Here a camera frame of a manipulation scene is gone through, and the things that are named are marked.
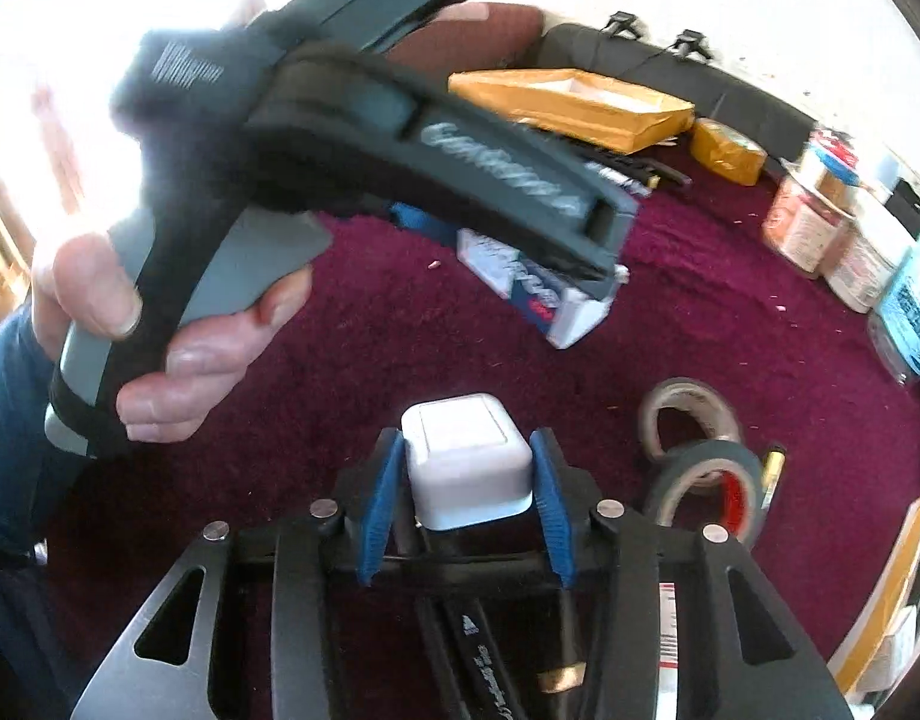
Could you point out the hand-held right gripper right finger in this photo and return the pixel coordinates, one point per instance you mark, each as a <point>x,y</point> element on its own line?
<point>553,510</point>

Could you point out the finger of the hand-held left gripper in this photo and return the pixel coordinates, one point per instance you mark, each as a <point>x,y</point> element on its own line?
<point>422,221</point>

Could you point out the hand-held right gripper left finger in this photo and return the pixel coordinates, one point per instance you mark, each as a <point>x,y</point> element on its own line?
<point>381,510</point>

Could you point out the white square adapter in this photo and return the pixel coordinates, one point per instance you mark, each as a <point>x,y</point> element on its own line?
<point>467,457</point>

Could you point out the black tape roll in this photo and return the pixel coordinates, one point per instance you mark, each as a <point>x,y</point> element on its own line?
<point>670,491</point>

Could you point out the white box blue print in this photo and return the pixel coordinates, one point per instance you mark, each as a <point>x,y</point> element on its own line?
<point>535,300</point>

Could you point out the grey tape roll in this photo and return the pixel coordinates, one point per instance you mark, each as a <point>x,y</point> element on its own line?
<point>658,420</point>

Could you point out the taped cardboard box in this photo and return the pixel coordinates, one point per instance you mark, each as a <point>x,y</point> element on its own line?
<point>887,615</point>

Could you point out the person's left hand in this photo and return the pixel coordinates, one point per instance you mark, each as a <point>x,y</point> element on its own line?
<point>205,360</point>

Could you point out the maroon velvet tablecloth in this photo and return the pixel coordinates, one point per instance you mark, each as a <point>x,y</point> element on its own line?
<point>355,345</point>

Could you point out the black pen white print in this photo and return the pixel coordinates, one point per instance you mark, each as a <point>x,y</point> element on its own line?
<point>482,660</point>

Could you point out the white labelled packet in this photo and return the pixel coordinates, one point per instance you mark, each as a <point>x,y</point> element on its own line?
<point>670,630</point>

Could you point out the flat yellow cardboard box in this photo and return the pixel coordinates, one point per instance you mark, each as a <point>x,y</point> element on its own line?
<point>580,109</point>

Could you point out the black marker pens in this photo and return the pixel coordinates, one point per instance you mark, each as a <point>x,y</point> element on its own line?
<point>625,176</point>

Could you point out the yellow capped marker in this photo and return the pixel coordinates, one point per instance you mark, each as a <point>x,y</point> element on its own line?
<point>773,476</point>

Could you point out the black marker pen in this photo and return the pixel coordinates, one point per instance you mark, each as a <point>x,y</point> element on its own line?
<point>666,171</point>

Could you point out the black clamp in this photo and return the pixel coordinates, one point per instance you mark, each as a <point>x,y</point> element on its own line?
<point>622,24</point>
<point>692,45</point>

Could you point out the brown packing tape roll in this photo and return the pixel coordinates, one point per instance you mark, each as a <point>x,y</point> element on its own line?
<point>730,150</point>

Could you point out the clear jar orange label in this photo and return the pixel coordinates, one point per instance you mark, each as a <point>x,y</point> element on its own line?
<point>805,229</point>

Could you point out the person's dark clothing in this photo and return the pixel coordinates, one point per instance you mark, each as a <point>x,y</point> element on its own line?
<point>17,637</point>

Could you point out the clear jar white label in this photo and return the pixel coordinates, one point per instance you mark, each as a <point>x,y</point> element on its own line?
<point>868,262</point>

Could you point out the clear jar blue label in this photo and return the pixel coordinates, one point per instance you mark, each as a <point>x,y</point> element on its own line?
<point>910,315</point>

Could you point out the clear jar blue band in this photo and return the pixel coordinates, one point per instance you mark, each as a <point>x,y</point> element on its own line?
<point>831,157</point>

